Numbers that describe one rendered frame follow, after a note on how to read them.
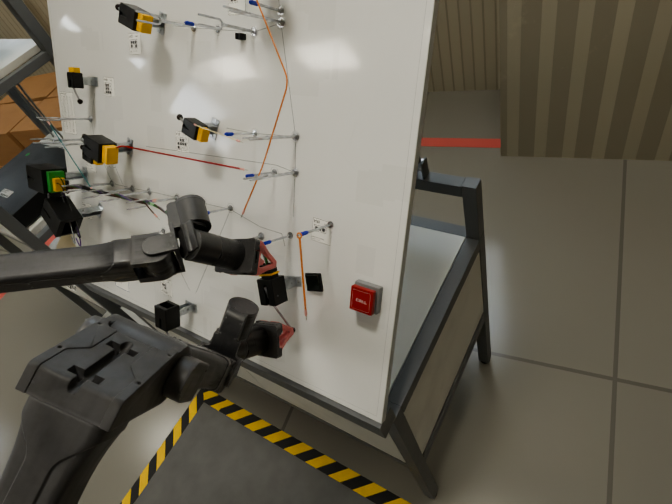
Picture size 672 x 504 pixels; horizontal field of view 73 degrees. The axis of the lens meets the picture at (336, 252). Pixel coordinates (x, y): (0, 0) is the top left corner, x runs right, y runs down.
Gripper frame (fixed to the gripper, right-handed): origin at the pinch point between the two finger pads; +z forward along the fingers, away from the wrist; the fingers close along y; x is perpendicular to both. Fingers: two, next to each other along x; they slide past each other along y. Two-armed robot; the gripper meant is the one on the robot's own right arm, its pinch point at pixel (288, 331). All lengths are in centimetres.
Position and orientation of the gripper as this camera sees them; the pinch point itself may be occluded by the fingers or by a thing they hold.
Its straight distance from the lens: 102.0
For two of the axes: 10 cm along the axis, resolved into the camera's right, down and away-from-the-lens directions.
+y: -8.2, 0.0, 5.8
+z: 5.8, -0.5, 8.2
